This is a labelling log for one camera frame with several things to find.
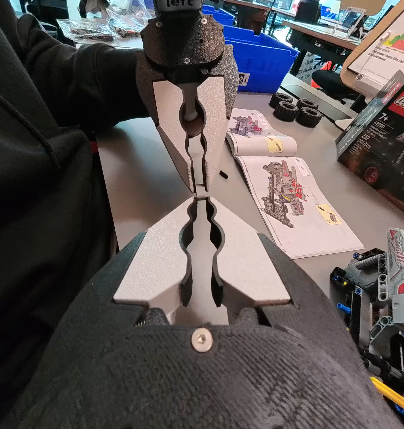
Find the wooden background table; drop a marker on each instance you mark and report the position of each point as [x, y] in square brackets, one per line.
[319, 35]

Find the small grey brick piece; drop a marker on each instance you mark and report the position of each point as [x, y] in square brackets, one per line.
[201, 193]

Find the small black connector pin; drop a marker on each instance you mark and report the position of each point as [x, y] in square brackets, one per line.
[224, 174]

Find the person's left forearm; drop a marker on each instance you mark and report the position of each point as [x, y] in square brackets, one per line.
[104, 83]

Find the clear plastic parts bag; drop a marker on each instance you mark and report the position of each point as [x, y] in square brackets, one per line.
[131, 20]
[88, 30]

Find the open instruction booklet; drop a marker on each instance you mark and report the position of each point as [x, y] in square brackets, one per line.
[309, 234]

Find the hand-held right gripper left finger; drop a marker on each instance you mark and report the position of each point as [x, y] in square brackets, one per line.
[155, 261]

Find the black toy set box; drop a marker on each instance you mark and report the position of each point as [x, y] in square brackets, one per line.
[383, 150]

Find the person in black hoodie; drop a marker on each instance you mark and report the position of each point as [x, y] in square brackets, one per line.
[37, 234]

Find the blue storage bin with tag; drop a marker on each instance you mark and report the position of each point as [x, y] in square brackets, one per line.
[255, 57]

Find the grey desk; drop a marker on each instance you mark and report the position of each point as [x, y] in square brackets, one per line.
[145, 187]

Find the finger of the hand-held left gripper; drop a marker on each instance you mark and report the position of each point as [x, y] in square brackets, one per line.
[217, 110]
[166, 110]

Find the toy brick truck model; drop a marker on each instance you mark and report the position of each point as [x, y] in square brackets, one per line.
[383, 291]

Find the black office chair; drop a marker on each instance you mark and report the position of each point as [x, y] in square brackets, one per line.
[332, 83]

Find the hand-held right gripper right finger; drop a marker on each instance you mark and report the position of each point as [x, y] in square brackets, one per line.
[252, 264]

